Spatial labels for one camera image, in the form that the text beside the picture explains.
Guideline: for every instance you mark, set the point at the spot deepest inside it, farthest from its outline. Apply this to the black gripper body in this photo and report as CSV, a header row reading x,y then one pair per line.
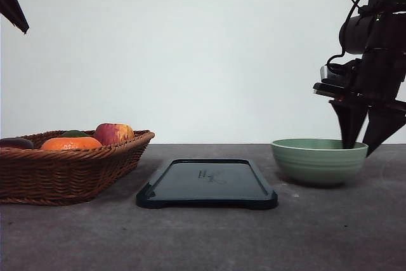
x,y
374,81

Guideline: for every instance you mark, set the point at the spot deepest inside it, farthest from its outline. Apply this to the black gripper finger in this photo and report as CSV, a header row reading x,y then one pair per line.
x,y
13,11
351,117
382,123

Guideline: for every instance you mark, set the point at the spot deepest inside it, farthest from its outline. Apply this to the green ceramic bowl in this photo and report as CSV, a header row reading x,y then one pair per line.
x,y
318,160

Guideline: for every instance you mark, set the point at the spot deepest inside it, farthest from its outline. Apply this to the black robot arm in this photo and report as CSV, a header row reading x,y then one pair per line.
x,y
382,24

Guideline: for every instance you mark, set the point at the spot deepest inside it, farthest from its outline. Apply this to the brown wicker basket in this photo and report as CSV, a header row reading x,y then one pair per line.
x,y
66,177

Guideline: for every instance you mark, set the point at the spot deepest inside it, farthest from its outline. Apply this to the dark purple fruit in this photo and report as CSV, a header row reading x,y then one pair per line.
x,y
16,142

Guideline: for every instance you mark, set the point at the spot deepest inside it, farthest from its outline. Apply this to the green avocado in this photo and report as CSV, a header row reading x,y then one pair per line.
x,y
74,133

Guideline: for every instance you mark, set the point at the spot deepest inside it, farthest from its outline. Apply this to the orange tangerine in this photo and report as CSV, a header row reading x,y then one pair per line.
x,y
70,142

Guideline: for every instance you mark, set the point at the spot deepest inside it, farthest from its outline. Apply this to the red yellow apple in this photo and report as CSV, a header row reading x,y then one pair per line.
x,y
112,133

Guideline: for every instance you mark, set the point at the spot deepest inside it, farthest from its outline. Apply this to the dark blue rectangular tray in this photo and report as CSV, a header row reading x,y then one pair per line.
x,y
208,183

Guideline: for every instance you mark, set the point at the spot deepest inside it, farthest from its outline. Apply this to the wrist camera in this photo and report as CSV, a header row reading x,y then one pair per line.
x,y
349,73

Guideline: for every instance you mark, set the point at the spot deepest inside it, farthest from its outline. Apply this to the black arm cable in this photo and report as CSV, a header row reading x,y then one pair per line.
x,y
339,35

